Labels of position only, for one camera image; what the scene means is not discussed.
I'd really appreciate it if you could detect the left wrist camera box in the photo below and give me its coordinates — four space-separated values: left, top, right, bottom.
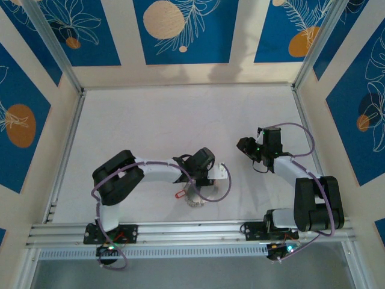
208 161 229 181

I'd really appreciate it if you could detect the aluminium table edge rail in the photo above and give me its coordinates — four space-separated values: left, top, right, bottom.
43 90 88 224
292 87 340 218

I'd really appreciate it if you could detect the grey slotted cable duct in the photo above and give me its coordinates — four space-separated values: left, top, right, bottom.
38 243 271 261

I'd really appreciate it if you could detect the large keyring with keys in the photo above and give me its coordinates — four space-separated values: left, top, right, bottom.
182 179 223 208

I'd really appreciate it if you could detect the aluminium mounting rail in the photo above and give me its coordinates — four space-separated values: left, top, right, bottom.
25 217 356 248

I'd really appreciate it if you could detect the controller board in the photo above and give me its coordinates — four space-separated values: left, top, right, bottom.
265 240 301 261
95 242 123 260

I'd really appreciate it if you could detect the aluminium frame post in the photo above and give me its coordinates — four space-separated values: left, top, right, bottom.
21 0 85 94
291 0 345 91

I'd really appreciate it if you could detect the right controller board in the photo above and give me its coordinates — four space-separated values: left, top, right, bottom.
265 240 301 261

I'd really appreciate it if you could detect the left controller board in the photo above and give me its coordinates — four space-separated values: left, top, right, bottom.
95 242 123 260

